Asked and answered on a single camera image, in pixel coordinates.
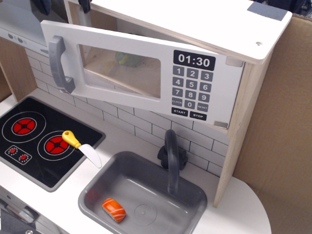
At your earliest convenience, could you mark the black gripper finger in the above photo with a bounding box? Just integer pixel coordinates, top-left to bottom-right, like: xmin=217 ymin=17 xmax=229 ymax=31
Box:
xmin=78 ymin=0 xmax=91 ymax=14
xmin=31 ymin=0 xmax=52 ymax=15

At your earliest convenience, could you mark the white toy microwave door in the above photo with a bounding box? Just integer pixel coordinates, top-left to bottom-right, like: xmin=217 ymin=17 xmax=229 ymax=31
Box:
xmin=41 ymin=20 xmax=244 ymax=129

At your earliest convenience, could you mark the wooden microwave cabinet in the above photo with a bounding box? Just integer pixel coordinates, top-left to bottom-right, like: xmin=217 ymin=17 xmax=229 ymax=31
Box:
xmin=63 ymin=0 xmax=293 ymax=208

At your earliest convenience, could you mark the grey range hood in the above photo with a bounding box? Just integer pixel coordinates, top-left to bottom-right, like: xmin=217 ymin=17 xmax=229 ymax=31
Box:
xmin=0 ymin=0 xmax=69 ymax=56

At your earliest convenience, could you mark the green toy vegetable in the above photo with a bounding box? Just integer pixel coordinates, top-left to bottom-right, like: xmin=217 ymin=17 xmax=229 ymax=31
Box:
xmin=115 ymin=52 xmax=145 ymax=68

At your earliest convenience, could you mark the black toy stove top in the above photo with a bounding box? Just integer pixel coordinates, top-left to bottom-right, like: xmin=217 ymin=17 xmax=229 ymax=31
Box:
xmin=0 ymin=97 xmax=105 ymax=192

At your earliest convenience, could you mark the dark grey toy faucet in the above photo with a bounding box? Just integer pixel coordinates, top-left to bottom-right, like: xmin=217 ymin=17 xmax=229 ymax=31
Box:
xmin=157 ymin=129 xmax=188 ymax=195

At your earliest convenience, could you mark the grey tape patch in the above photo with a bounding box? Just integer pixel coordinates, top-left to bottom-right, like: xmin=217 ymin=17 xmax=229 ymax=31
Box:
xmin=247 ymin=2 xmax=288 ymax=21

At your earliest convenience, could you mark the grey toy sink basin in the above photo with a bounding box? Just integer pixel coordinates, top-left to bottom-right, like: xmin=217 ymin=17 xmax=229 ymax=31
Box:
xmin=78 ymin=152 xmax=207 ymax=234

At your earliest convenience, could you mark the orange salmon sushi toy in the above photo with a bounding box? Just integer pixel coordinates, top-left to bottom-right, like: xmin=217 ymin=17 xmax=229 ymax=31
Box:
xmin=101 ymin=198 xmax=126 ymax=223

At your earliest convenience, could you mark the grey oven front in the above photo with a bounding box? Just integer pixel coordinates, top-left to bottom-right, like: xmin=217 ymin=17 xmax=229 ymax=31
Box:
xmin=0 ymin=187 xmax=67 ymax=234

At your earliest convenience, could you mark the brown cardboard panel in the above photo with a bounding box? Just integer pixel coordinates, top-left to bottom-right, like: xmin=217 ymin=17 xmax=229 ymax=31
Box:
xmin=234 ymin=15 xmax=312 ymax=234

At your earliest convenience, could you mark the yellow handled toy knife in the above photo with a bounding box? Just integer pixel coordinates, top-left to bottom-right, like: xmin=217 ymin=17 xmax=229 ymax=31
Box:
xmin=62 ymin=130 xmax=102 ymax=168

